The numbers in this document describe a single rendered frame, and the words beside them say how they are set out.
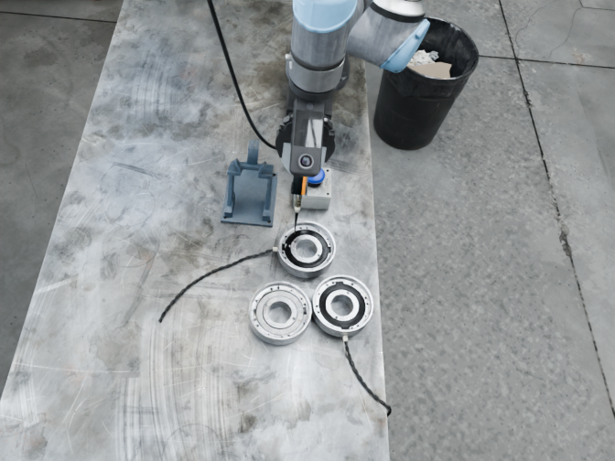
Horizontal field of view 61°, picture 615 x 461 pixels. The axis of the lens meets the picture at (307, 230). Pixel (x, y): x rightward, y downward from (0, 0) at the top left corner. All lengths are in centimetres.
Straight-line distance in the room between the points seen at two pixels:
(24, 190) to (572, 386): 203
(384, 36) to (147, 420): 80
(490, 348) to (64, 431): 140
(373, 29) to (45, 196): 143
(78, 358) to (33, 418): 10
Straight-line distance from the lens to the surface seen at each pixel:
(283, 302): 91
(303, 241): 97
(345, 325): 90
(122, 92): 125
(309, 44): 71
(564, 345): 206
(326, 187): 101
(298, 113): 79
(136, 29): 140
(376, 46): 111
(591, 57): 312
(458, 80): 199
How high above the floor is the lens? 166
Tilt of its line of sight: 59 degrees down
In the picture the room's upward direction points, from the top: 11 degrees clockwise
